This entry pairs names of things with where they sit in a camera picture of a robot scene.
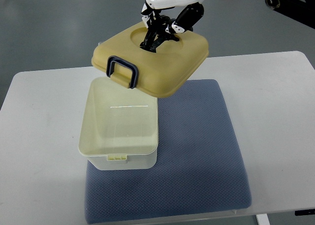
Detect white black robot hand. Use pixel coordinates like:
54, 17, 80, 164
140, 0, 204, 53

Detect yellow box lid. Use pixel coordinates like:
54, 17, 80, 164
92, 23, 209, 98

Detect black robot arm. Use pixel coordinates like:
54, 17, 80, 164
265, 0, 315, 28

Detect white storage box base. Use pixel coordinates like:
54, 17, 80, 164
78, 77, 158, 170

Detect blue grey fabric mat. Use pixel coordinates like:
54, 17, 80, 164
85, 79, 252, 224

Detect white table leg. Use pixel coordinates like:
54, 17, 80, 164
256, 214, 270, 225

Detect black bracket under table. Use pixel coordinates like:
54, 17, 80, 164
294, 209, 315, 216

